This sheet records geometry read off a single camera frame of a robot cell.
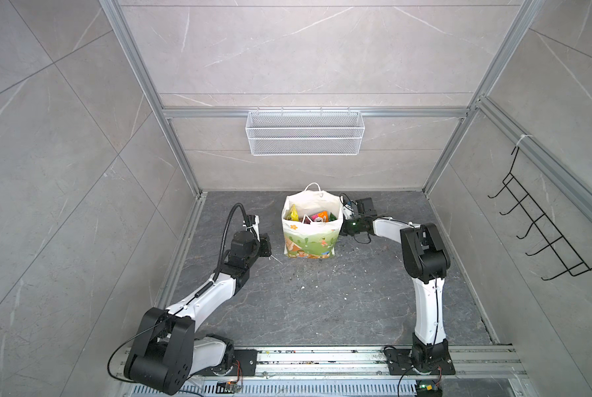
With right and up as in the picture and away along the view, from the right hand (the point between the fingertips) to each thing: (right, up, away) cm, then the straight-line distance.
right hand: (328, 226), depth 102 cm
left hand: (-24, 0, -16) cm, 29 cm away
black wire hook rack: (+56, -5, -42) cm, 70 cm away
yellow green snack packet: (-14, +5, -14) cm, 20 cm away
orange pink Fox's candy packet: (-3, +5, -10) cm, 11 cm away
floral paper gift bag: (-6, -3, -19) cm, 20 cm away
